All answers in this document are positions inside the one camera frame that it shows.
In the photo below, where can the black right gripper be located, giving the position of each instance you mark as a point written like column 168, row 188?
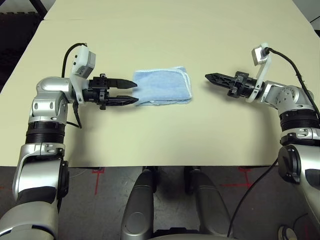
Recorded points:
column 243, row 86

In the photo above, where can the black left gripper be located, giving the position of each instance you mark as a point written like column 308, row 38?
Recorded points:
column 96, row 91

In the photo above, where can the light blue towel white trim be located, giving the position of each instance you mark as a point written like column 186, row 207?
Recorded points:
column 162, row 87

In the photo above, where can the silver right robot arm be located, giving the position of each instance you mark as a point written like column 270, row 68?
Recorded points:
column 290, row 97

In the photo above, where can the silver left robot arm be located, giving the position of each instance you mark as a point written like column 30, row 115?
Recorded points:
column 47, row 100

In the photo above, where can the black tripod stand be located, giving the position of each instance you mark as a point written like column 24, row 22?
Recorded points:
column 315, row 20

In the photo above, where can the black foam floor mat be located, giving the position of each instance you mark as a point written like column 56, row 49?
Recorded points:
column 15, row 45

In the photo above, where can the grey robot torso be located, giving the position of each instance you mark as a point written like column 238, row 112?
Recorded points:
column 175, row 236

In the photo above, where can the white sneaker shoe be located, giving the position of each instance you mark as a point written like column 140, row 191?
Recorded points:
column 287, row 233

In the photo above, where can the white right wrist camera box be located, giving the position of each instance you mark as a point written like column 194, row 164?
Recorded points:
column 261, row 72

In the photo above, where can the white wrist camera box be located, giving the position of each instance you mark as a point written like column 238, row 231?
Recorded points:
column 82, row 62
column 261, row 72

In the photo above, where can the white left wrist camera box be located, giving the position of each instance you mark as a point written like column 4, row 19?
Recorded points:
column 82, row 62

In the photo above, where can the side table black frame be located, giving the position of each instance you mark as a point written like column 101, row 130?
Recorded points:
column 40, row 6

